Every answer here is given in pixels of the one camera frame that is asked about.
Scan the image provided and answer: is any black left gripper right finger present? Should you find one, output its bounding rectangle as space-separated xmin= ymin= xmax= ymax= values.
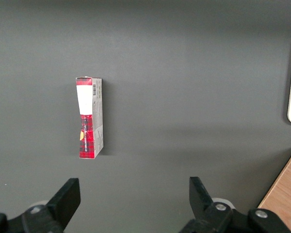
xmin=189 ymin=176 xmax=234 ymax=224

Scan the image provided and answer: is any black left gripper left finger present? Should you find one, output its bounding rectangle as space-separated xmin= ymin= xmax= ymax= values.
xmin=46 ymin=178 xmax=81 ymax=233

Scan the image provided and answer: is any red plaid cardboard box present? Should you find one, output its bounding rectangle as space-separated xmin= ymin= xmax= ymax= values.
xmin=75 ymin=76 xmax=104 ymax=160

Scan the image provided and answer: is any wooden drawer cabinet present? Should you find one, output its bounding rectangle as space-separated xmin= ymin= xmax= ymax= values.
xmin=258 ymin=146 xmax=291 ymax=233

